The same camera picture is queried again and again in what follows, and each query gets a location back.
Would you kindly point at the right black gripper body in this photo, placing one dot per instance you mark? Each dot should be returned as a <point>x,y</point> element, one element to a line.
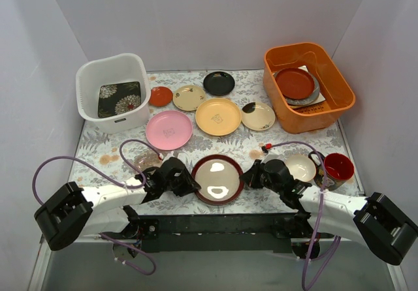
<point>256,174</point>

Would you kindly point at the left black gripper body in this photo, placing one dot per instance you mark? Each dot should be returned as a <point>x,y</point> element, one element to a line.
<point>184,180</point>

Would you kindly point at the red rimmed round plate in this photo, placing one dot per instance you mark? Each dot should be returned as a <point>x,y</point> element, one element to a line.
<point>219,179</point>

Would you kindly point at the large yellow round plate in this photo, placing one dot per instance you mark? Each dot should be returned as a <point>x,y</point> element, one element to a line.
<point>218,117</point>

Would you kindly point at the black square floral plate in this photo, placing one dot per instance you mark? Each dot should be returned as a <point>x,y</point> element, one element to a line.
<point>116,99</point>

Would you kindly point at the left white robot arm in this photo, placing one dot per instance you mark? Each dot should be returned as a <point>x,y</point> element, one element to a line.
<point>91,206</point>

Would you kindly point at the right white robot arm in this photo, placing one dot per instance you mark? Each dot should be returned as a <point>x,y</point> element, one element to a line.
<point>352,212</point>

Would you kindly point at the orange plastic bin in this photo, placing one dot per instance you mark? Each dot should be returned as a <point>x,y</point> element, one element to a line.
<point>339,97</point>

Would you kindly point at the square board in orange bin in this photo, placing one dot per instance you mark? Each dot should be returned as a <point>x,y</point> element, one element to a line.
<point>313,106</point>

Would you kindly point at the red plate in orange bin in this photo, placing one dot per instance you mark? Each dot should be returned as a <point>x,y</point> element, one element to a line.
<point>295,83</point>

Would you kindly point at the white plastic bin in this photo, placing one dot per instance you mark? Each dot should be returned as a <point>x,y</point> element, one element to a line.
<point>112,70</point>

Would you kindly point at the brown glass bowl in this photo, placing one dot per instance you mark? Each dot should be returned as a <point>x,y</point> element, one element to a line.
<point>147,160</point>

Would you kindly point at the white small bowl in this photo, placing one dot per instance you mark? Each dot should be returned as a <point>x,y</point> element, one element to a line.
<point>301,167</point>

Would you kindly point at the pink round plate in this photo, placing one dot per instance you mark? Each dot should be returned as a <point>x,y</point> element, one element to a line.
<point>169,130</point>

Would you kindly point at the floral table mat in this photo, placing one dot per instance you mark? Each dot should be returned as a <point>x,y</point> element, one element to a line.
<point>104,152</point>

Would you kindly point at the cream plate black patch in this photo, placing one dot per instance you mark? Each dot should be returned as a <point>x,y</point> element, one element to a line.
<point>258,116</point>

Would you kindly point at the red and black mug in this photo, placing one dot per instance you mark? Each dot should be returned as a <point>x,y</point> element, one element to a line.
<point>332,171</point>

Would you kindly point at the small red plate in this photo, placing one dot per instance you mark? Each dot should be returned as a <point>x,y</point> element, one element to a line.
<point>160,96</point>

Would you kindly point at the cream plate with flowers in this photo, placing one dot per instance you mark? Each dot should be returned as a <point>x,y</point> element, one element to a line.
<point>189,97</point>

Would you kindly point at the black round plate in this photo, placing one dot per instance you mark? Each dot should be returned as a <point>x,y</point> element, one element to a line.
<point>218,83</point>

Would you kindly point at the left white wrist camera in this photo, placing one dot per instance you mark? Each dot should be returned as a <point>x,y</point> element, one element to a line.
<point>166,155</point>

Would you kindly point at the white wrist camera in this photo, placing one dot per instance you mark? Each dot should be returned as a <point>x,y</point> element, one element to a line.
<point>265,148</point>
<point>166,155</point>

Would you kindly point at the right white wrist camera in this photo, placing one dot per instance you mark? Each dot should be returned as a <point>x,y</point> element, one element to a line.
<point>265,148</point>

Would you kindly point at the black metal base rail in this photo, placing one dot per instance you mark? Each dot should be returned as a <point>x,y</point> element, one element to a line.
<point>213,224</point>

